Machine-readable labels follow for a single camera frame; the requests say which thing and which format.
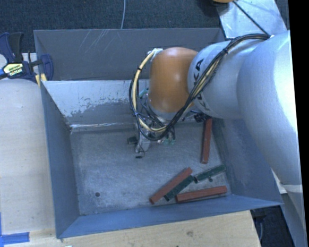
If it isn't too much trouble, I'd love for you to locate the grey metal bin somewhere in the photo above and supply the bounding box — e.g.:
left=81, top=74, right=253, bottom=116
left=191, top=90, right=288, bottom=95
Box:
left=33, top=11, right=286, bottom=241

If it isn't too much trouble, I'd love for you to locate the red-brown flat block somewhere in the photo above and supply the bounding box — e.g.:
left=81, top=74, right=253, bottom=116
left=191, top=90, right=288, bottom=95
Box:
left=174, top=185, right=229, bottom=205
left=147, top=166, right=196, bottom=205
left=197, top=117, right=217, bottom=165

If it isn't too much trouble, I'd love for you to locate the dark green flat block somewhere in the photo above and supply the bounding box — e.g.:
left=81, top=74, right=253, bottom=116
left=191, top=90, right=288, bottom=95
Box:
left=162, top=175, right=198, bottom=203
left=193, top=163, right=228, bottom=184

